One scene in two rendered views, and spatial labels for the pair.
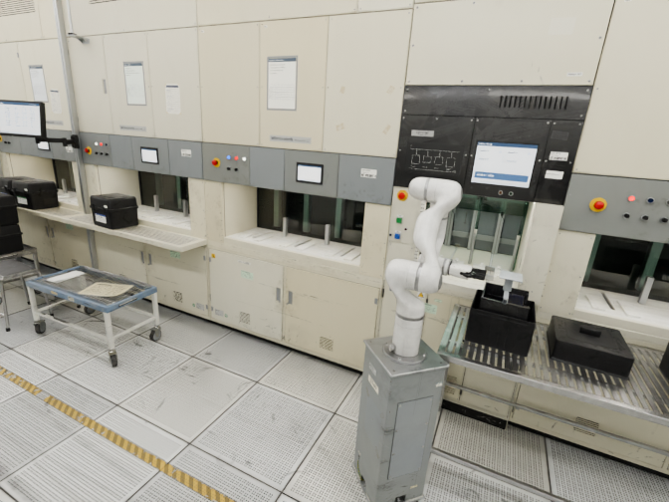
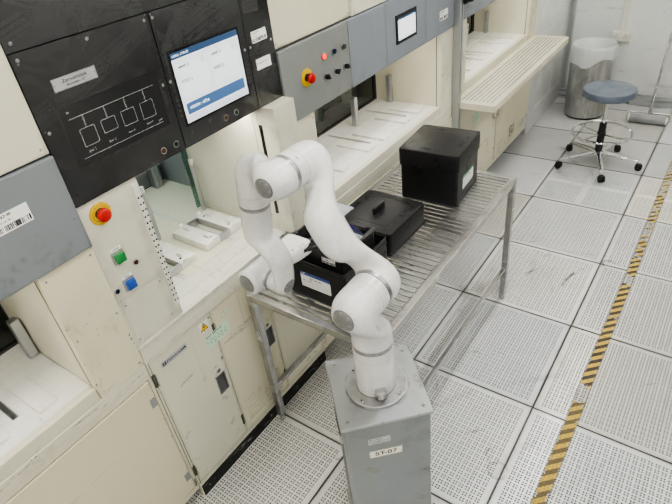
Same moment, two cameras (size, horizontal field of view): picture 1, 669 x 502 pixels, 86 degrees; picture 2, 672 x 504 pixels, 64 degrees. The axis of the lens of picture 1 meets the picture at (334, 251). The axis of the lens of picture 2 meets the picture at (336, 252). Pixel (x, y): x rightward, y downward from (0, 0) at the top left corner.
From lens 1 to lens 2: 1.47 m
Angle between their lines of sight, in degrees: 68
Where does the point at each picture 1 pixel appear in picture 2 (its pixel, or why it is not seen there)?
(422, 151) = (94, 114)
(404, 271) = (377, 299)
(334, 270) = (53, 444)
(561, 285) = not seen: hidden behind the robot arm
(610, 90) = not seen: outside the picture
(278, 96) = not seen: outside the picture
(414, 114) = (36, 44)
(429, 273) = (393, 274)
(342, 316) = (116, 484)
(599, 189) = (302, 59)
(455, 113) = (112, 15)
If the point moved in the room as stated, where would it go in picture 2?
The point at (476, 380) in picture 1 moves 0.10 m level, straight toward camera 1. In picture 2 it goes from (292, 348) to (309, 356)
